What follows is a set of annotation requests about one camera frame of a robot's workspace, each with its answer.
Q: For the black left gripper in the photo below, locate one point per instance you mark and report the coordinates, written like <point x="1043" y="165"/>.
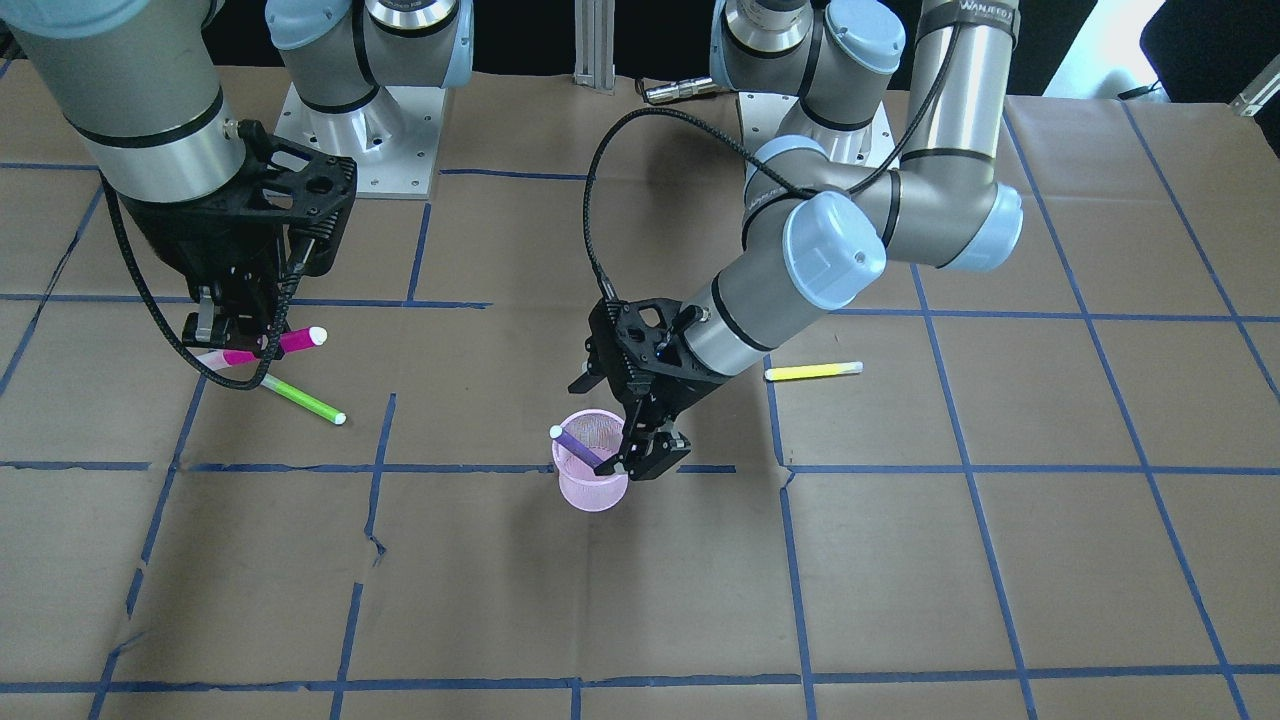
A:
<point x="693" y="396"/>

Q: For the purple marker pen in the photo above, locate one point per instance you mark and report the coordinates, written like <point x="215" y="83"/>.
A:
<point x="573" y="446"/>

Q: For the aluminium frame post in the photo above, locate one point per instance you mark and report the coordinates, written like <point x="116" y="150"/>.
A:
<point x="594" y="45"/>

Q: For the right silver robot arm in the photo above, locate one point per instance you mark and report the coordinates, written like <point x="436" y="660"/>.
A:
<point x="134" y="78"/>

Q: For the green marker pen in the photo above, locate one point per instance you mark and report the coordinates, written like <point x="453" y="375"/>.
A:
<point x="304" y="400"/>

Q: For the brown paper table cover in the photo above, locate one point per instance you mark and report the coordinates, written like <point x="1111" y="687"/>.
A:
<point x="1052" y="492"/>

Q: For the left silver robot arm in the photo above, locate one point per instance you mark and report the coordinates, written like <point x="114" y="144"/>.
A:
<point x="888" y="155"/>

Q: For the pink mesh cup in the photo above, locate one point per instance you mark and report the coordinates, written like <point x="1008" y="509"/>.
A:
<point x="580" y="485"/>

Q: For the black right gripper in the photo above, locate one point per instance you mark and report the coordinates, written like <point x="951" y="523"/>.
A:
<point x="188" y="241"/>

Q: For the yellow marker pen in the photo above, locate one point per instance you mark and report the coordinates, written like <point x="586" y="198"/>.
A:
<point x="811" y="371"/>

